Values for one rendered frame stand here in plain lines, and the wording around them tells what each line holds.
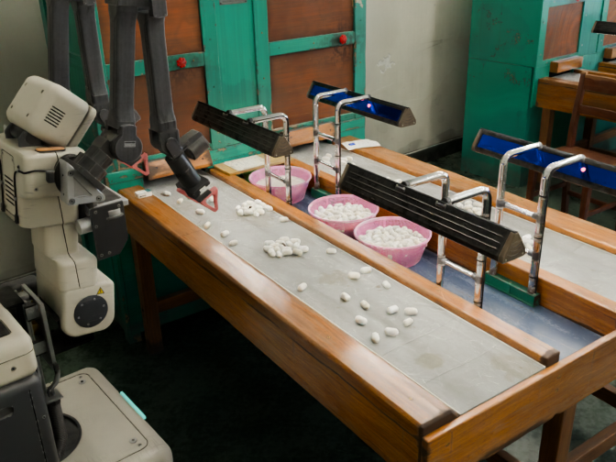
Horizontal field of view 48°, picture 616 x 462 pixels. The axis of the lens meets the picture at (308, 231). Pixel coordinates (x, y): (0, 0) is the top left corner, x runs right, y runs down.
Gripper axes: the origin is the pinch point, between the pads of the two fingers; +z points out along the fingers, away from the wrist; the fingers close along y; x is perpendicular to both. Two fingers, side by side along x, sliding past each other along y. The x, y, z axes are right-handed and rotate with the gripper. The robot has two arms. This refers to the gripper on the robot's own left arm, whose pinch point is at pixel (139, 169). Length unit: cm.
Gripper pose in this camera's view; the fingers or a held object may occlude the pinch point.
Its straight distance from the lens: 243.5
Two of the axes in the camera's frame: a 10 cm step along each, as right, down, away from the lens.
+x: -6.8, 6.6, -3.2
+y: -6.4, -3.1, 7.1
